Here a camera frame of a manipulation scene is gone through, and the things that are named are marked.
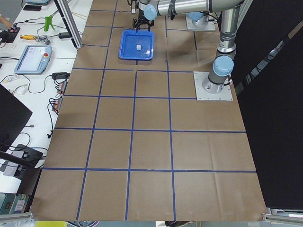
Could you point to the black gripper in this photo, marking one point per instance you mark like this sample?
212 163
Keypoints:
142 18

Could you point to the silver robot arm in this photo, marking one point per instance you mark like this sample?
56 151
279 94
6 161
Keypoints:
149 10
223 63

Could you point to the blue plastic tray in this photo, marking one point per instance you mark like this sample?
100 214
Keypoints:
136 45

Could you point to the black power adapter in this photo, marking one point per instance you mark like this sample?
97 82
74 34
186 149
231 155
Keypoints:
64 35

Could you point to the green clamp tool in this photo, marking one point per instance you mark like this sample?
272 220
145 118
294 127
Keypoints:
48 23

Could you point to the teach pendant tablet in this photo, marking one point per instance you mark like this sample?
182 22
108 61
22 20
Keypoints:
34 59

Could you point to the white computer mouse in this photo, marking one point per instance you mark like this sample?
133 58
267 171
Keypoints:
21 90

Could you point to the black monitor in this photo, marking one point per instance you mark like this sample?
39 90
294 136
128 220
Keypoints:
14 115

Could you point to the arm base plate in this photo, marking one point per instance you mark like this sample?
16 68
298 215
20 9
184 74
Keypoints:
197 21
207 91

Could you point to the aluminium frame post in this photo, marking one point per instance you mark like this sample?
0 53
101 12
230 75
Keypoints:
66 15

